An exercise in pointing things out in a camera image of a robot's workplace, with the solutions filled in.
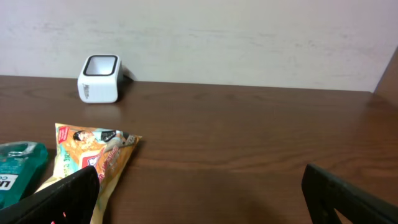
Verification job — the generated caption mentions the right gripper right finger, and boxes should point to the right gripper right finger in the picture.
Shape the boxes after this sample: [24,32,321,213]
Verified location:
[301,164,397,224]

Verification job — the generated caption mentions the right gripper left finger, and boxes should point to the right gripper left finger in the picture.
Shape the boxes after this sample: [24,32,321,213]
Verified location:
[1,166,100,224]

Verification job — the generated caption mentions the yellow snack bag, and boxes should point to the yellow snack bag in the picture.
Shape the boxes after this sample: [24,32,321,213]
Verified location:
[39,123,141,223]

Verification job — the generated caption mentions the teal mouthwash bottle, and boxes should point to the teal mouthwash bottle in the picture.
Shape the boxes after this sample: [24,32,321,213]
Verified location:
[1,141,48,209]

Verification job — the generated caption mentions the white barcode scanner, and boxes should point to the white barcode scanner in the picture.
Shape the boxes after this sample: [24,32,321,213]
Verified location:
[77,54,123,103]

